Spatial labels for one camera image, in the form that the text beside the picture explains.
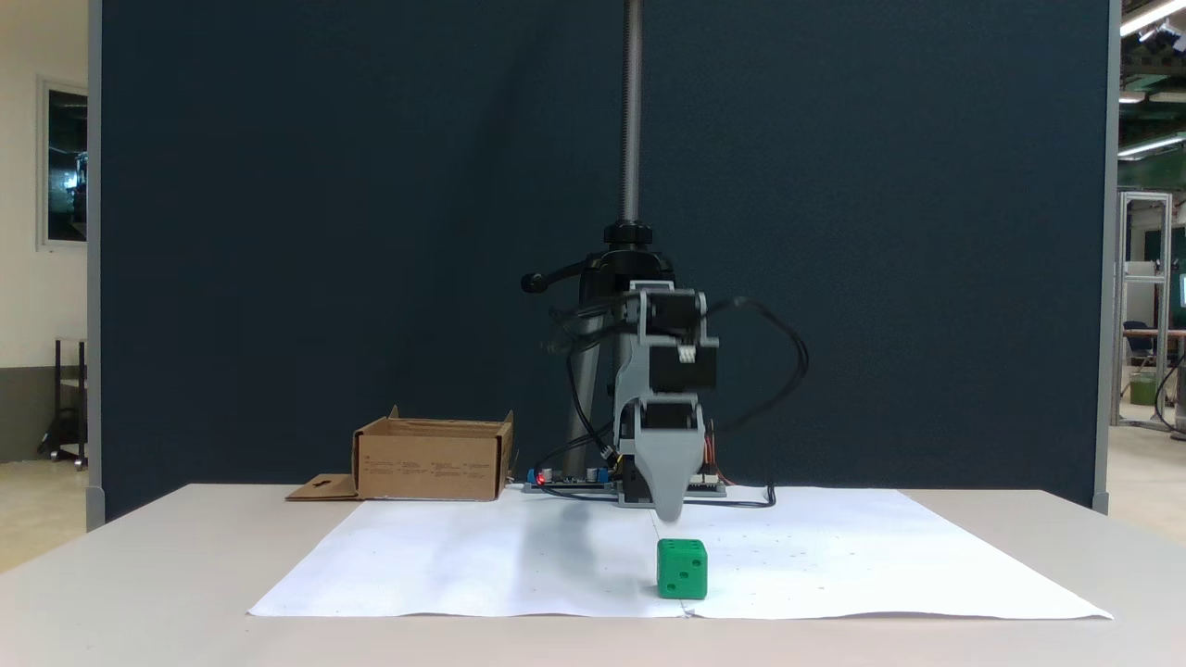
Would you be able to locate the camera stand with metal pole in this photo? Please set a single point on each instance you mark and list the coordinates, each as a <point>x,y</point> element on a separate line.
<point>632,111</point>

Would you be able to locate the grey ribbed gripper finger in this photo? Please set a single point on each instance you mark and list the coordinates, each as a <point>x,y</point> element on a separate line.
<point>669,468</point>

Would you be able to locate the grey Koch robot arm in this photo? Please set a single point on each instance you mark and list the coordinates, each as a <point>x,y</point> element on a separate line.
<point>681,366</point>

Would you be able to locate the aluminium frame rack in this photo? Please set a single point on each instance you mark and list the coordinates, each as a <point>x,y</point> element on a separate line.
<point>1144,195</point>

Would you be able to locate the brown cardboard box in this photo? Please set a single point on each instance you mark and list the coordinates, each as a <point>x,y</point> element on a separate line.
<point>426,468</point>

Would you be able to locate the blue circuit board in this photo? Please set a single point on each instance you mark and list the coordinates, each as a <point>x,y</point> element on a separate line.
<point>565,480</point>

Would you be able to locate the white paper sheet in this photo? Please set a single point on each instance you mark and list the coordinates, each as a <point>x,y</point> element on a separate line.
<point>463,556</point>

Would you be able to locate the green dice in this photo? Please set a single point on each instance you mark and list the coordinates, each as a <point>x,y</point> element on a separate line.
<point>682,570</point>

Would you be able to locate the wall window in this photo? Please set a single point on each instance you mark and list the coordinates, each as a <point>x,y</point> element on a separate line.
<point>65,157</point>

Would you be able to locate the black trolley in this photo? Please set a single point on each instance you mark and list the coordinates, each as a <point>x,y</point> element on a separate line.
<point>57,389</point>

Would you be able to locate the fluorescent ceiling light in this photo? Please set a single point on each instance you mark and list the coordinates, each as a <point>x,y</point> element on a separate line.
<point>1149,145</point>
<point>1154,16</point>

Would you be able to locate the dark blue partition panel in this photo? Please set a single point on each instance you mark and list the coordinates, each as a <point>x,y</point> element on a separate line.
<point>278,232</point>

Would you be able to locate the green bin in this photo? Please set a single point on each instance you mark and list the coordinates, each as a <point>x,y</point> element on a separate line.
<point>1142,391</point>

